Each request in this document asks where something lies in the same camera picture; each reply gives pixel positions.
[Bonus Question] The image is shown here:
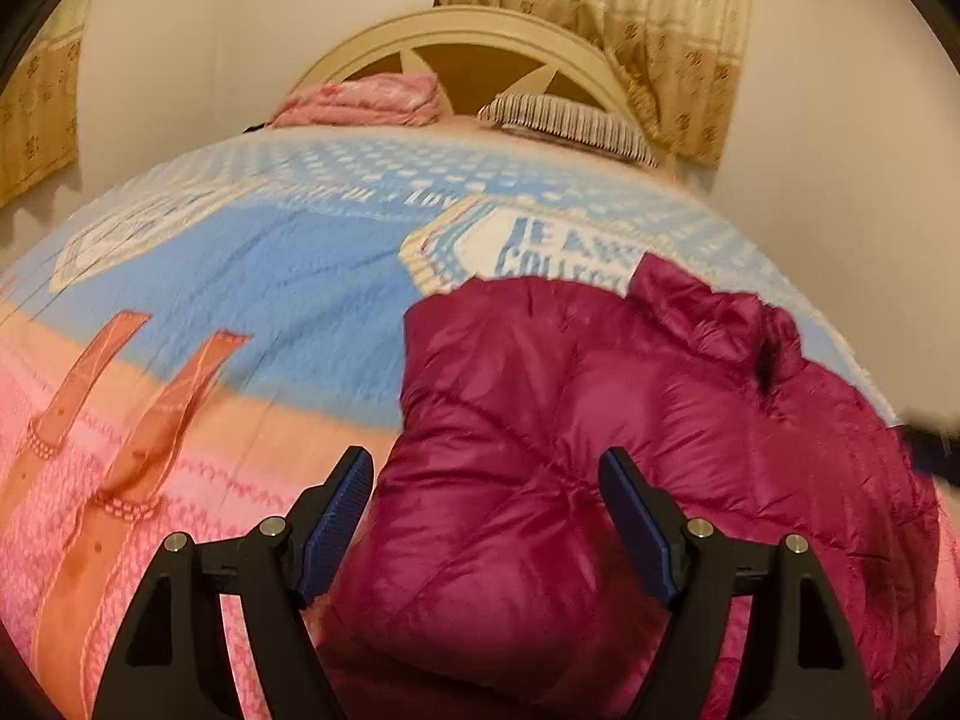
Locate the beige patterned curtain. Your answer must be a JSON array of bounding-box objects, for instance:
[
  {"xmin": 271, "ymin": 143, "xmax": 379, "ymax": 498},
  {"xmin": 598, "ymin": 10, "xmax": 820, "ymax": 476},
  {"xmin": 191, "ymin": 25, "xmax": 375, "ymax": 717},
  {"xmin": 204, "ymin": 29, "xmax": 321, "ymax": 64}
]
[
  {"xmin": 433, "ymin": 0, "xmax": 758, "ymax": 166},
  {"xmin": 0, "ymin": 0, "xmax": 98, "ymax": 207}
]

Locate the pink folded blanket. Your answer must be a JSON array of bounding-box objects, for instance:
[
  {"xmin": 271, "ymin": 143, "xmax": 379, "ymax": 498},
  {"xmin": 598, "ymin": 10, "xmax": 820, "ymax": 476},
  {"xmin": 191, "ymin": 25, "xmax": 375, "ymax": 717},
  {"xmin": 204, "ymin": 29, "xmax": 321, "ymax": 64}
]
[{"xmin": 268, "ymin": 73, "xmax": 443, "ymax": 132}]

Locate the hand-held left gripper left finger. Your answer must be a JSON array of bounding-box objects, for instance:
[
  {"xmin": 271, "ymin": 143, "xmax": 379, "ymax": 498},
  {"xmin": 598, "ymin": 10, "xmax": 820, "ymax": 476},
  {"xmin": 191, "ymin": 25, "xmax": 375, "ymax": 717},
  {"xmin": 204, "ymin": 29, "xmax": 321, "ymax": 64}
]
[{"xmin": 91, "ymin": 446, "xmax": 374, "ymax": 720}]

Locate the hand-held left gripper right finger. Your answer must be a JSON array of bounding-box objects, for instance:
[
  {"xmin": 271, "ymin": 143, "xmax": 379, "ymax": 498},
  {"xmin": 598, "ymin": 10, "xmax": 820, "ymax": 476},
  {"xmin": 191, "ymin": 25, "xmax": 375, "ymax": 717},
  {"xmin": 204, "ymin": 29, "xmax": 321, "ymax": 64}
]
[{"xmin": 598, "ymin": 446, "xmax": 878, "ymax": 720}]

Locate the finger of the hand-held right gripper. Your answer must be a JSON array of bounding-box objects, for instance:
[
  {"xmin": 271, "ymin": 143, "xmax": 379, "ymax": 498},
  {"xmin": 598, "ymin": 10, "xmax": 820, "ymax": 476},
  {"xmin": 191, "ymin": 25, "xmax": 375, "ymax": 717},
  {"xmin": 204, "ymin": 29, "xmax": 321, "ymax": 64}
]
[{"xmin": 896, "ymin": 409, "xmax": 960, "ymax": 482}]

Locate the maroon puffer jacket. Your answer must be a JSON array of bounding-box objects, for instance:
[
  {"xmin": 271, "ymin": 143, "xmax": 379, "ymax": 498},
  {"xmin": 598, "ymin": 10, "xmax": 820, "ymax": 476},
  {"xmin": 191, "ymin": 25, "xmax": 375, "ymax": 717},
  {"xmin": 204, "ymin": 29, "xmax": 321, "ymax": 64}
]
[{"xmin": 311, "ymin": 251, "xmax": 950, "ymax": 720}]

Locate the printed bed blanket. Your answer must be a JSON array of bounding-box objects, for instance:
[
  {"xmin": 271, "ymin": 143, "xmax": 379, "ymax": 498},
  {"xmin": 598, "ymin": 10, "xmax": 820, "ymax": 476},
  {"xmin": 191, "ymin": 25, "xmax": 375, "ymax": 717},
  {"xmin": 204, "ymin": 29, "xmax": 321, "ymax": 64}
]
[{"xmin": 0, "ymin": 120, "xmax": 901, "ymax": 720}]

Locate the cream wooden headboard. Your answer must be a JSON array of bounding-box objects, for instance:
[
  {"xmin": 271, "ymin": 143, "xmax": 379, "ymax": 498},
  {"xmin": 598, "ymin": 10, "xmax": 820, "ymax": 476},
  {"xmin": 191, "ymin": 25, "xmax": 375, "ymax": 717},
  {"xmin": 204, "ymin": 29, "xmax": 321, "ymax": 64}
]
[{"xmin": 289, "ymin": 6, "xmax": 638, "ymax": 128}]

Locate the striped pillow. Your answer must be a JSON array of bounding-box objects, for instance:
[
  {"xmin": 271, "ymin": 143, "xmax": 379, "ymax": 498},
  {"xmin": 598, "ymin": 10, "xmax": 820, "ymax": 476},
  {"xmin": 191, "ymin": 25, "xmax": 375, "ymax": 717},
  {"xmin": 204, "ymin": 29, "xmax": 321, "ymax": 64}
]
[{"xmin": 478, "ymin": 92, "xmax": 665, "ymax": 167}]

